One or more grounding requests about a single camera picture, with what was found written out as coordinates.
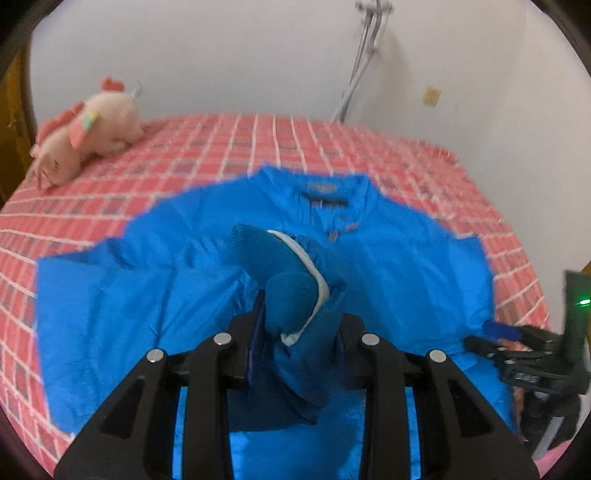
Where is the red checked bed sheet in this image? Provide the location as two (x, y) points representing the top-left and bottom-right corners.
(0, 113), (555, 480)

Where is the pink plush toy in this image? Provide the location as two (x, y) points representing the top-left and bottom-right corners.
(28, 76), (146, 190)

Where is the wooden door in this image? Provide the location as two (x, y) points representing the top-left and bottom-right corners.
(0, 46), (35, 204)

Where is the grey wall pipe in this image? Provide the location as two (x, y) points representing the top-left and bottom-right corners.
(330, 0), (395, 123)

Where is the blue padded jacket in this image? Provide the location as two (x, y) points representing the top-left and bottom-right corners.
(34, 165), (520, 480)

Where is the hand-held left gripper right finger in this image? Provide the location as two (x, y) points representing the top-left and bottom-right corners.
(338, 315), (540, 480)

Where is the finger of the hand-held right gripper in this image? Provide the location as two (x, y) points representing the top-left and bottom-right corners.
(464, 335), (513, 370)
(481, 320), (561, 354)

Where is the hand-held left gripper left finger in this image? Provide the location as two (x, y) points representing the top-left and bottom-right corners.
(54, 293), (267, 480)

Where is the person's pink clothing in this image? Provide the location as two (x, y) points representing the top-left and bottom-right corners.
(540, 434), (585, 478)

